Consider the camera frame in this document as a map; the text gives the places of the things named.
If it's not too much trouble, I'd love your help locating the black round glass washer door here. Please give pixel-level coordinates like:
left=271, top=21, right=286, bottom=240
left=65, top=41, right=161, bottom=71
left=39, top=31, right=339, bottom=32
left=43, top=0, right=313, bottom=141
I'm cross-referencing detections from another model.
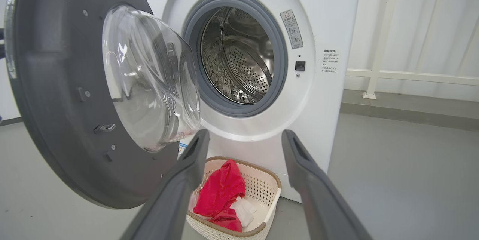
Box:
left=4, top=0, right=202, bottom=210

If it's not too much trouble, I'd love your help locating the grey rubber door seal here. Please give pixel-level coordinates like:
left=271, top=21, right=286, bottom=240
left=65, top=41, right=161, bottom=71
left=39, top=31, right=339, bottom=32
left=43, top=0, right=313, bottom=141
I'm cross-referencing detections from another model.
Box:
left=182, top=0, right=289, bottom=118

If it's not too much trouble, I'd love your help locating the plain red garment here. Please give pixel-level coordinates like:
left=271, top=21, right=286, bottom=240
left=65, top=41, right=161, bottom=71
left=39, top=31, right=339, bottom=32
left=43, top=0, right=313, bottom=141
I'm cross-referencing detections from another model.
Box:
left=193, top=159, right=246, bottom=218

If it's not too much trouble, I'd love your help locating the steel washer drum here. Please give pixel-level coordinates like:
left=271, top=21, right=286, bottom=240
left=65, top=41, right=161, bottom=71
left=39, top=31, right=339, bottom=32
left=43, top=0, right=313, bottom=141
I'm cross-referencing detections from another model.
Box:
left=201, top=7, right=275, bottom=105

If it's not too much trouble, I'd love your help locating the printed text notice label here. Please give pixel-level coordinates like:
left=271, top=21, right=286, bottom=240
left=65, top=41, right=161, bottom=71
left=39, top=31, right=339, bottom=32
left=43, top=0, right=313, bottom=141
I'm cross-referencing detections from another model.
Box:
left=322, top=49, right=340, bottom=74

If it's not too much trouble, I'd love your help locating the white front-load washing machine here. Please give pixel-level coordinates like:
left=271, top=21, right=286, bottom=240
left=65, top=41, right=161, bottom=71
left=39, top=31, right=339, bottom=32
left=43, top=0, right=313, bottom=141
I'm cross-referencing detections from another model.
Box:
left=127, top=0, right=363, bottom=204

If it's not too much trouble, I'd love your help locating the grey warning sticker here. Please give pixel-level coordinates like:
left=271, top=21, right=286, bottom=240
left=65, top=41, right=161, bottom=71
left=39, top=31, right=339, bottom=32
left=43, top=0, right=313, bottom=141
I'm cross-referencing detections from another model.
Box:
left=280, top=9, right=304, bottom=50

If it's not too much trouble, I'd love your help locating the cream perforated laundry basket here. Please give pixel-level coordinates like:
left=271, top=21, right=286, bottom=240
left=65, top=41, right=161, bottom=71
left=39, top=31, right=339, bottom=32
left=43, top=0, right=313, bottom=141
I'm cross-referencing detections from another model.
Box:
left=185, top=156, right=282, bottom=240

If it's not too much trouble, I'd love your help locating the white cloth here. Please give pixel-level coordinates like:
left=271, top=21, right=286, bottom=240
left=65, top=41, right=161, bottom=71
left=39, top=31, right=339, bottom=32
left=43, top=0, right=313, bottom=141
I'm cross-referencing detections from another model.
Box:
left=230, top=196, right=257, bottom=228

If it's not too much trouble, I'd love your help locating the white metal railing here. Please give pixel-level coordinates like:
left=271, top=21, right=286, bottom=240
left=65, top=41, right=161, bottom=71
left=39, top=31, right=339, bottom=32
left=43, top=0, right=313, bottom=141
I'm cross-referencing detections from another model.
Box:
left=346, top=0, right=479, bottom=100

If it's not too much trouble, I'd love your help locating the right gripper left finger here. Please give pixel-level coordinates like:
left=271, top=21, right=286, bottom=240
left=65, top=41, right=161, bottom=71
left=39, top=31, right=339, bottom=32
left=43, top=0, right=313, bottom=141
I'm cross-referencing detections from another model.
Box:
left=120, top=129, right=211, bottom=240

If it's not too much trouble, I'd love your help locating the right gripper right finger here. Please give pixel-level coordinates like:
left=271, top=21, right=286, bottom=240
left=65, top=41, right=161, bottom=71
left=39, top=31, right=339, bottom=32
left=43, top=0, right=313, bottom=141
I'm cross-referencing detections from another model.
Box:
left=281, top=129, right=375, bottom=240

